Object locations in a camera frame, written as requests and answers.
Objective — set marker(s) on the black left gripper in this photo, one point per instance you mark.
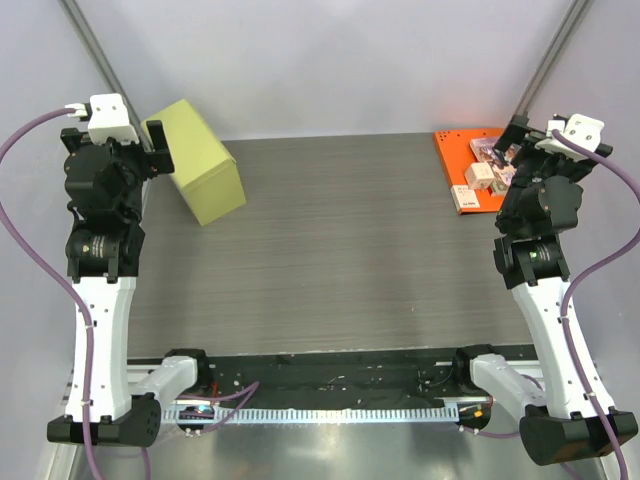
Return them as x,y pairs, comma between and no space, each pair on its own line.
154,162

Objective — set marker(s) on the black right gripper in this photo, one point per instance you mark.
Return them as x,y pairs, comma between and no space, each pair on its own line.
513,132

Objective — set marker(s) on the green metal drawer toolbox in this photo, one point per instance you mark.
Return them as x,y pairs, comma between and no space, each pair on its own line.
206,174

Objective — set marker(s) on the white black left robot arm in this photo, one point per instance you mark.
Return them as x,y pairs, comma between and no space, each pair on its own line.
103,266

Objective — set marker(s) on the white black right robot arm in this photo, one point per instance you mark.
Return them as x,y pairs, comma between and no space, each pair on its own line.
572,416

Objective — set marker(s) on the small beige cube box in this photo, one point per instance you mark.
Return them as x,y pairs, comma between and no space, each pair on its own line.
479,176

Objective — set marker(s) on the orange flat tray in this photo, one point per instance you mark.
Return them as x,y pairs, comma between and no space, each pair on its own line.
453,147

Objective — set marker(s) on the white red small box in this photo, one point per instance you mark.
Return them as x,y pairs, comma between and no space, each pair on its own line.
464,198

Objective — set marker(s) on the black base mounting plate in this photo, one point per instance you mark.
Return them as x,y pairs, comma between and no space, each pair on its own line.
386,379

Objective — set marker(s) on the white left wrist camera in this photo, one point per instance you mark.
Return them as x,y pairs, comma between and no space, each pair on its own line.
107,117

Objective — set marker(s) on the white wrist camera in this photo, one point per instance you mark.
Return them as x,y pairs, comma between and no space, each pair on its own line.
578,129
107,117

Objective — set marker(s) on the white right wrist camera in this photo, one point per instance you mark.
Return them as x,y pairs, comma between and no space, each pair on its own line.
578,129

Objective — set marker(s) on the left aluminium corner post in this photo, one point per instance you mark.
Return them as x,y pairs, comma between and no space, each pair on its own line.
87,37

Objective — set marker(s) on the aluminium corner post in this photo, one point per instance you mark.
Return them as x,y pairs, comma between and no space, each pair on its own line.
87,37
568,26

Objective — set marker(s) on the right aluminium corner post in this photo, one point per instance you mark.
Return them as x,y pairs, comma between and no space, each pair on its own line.
568,26

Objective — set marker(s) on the white slotted cable duct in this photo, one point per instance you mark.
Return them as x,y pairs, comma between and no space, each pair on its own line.
446,414

